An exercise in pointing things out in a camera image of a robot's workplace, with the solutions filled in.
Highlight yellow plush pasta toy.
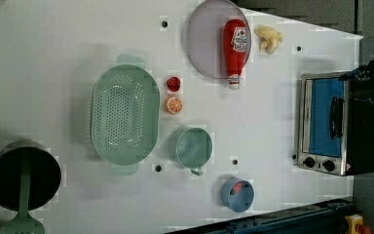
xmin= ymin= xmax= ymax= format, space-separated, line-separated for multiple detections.
xmin=254 ymin=26 xmax=283 ymax=55

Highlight green oval colander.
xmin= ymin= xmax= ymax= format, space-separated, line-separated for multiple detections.
xmin=91 ymin=54 xmax=160 ymax=176

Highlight blue metal rail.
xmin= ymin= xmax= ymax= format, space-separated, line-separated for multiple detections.
xmin=166 ymin=199 xmax=355 ymax=234

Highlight red toy inside blue cup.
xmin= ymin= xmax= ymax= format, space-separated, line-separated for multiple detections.
xmin=230 ymin=181 xmax=243 ymax=195

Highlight red plush ketchup bottle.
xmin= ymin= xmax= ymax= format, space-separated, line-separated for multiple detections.
xmin=223 ymin=19 xmax=247 ymax=91

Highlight red plush strawberry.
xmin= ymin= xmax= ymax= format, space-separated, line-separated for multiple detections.
xmin=167 ymin=77 xmax=181 ymax=92

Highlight green cup with handle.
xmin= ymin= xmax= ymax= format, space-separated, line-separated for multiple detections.
xmin=175 ymin=128 xmax=213 ymax=176

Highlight black metal pot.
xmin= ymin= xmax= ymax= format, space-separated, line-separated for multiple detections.
xmin=0 ymin=139 xmax=61 ymax=211

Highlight green slotted spatula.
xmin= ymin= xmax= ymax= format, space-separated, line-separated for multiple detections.
xmin=0 ymin=155 xmax=45 ymax=234

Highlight lavender round plate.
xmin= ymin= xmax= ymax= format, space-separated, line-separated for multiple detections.
xmin=186 ymin=0 xmax=251 ymax=79

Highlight blue cup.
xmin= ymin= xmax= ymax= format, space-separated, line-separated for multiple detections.
xmin=221 ymin=177 xmax=254 ymax=213

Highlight orange slice toy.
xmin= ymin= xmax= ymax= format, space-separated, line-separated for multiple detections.
xmin=166 ymin=96 xmax=183 ymax=115

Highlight silver toaster oven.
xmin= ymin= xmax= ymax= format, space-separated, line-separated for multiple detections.
xmin=297 ymin=72 xmax=374 ymax=176

